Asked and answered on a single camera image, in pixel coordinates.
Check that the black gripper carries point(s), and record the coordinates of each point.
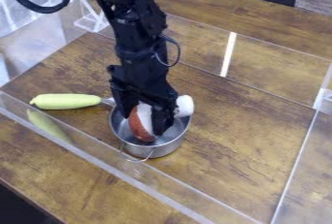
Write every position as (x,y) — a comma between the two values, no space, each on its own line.
(139,81)

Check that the plush red white mushroom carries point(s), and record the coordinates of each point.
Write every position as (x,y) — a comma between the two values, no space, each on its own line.
(139,118)

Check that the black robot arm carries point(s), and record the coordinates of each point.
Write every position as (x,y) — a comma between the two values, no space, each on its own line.
(138,23)

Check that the silver metal pot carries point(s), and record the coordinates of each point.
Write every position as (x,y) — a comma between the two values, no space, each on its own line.
(166,143)

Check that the green plush corn cob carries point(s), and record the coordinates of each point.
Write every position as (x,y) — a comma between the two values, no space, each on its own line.
(64,101)

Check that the clear acrylic triangle stand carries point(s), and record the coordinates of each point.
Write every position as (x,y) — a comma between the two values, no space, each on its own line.
(91,21)

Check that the clear acrylic barrier wall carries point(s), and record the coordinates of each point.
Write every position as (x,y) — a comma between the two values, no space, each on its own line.
(170,191)

